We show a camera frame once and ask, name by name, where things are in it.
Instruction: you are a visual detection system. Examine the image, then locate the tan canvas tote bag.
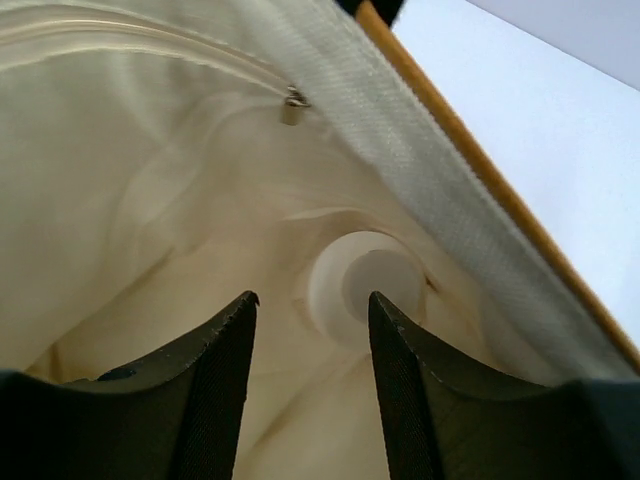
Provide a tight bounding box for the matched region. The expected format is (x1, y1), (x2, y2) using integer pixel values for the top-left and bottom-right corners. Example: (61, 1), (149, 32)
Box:
(1, 1), (639, 479)

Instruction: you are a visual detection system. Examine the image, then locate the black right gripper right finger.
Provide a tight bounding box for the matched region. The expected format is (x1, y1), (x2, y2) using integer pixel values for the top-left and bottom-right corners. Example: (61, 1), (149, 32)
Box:
(368, 293), (639, 479)

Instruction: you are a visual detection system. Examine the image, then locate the beige bottle with beige cap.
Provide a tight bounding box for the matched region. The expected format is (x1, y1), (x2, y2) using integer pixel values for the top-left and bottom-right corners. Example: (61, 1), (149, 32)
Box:
(307, 231), (426, 351)

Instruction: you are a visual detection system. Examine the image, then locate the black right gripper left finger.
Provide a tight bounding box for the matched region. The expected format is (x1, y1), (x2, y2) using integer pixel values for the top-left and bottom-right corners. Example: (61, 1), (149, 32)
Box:
(1, 291), (259, 479)

